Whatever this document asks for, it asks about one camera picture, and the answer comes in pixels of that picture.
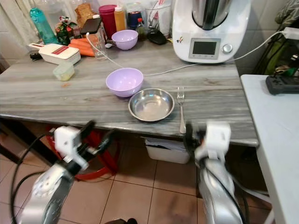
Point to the large purple bowl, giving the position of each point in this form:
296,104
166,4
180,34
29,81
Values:
124,82

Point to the black power strip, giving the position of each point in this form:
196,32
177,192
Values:
282,85

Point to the white kitchen machine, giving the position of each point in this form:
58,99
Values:
211,39

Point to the orange carrots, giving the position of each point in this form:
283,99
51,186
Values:
83,46

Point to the small black key fob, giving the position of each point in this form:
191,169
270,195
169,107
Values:
35,56

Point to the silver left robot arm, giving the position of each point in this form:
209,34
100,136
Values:
46,196

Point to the pale curtain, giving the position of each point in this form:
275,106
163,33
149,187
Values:
15,18

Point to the dark table leg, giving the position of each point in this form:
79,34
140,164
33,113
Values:
23,137

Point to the white slicer with red strip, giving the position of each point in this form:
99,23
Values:
60,53

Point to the dark robot foot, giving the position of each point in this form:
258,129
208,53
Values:
121,221

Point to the round steel plate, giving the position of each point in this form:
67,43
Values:
152,105

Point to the green snack packet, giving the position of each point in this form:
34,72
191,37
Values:
64,31

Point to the clear drinking glass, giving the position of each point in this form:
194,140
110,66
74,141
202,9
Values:
101,49

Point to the small purple bowl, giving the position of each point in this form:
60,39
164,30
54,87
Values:
124,39

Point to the orange sauce bottle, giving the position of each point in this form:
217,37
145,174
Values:
120,19

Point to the jar with blue label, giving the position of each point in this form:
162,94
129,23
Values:
134,17

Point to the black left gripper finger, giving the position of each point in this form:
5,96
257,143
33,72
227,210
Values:
88,128
106,139

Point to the white storage bin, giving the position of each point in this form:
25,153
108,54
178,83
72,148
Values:
166,151

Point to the teal plastic bottle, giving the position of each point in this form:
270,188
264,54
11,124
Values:
42,25

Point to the dark red canister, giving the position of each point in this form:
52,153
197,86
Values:
107,21

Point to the black phone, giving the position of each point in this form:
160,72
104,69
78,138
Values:
92,25

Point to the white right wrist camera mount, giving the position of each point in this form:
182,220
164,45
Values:
216,137

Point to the clear utensil holder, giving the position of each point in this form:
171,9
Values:
159,16

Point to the small translucent food container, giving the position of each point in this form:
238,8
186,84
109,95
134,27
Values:
64,71

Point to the white side table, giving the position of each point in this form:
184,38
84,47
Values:
278,140

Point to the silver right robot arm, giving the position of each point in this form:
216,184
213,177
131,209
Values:
217,196

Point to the steel fork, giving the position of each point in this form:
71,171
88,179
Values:
181,119

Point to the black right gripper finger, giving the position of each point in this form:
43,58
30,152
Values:
188,133

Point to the black rounded lid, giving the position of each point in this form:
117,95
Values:
157,37

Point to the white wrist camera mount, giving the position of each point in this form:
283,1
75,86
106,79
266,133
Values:
67,140
216,137

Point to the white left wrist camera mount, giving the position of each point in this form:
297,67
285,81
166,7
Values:
67,140

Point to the brown bread bag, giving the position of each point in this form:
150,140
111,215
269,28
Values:
85,13

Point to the white wall plug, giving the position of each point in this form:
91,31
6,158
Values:
290,33

